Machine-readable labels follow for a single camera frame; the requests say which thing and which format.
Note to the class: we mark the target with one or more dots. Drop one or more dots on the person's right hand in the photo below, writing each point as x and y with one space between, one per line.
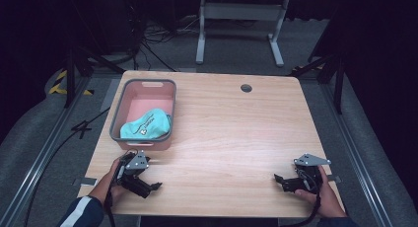
328 197

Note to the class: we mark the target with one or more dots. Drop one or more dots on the grey metal desk frame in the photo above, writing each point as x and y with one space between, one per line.
241 11

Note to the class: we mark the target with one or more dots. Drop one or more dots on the pink basket with grey rim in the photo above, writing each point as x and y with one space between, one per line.
138 102

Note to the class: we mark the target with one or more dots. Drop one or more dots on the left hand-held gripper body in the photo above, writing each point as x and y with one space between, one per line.
131 174

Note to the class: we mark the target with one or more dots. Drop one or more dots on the person's left hand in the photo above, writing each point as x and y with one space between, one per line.
110 181

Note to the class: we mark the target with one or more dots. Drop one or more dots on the aluminium floor rail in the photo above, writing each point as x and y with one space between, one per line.
358 154
39 161

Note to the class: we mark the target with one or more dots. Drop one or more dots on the black tripod stand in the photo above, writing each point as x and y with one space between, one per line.
77 64
330 69

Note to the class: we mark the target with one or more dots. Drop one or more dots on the yellow black hazard tape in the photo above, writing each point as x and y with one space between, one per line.
59 85

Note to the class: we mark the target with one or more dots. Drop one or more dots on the grey tape strip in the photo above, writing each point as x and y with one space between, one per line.
334 178
84 181

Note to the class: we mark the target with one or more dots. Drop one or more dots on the teal cloth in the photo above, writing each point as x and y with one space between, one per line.
146 126

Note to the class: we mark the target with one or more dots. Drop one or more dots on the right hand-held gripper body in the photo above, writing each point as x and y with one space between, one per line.
307 174

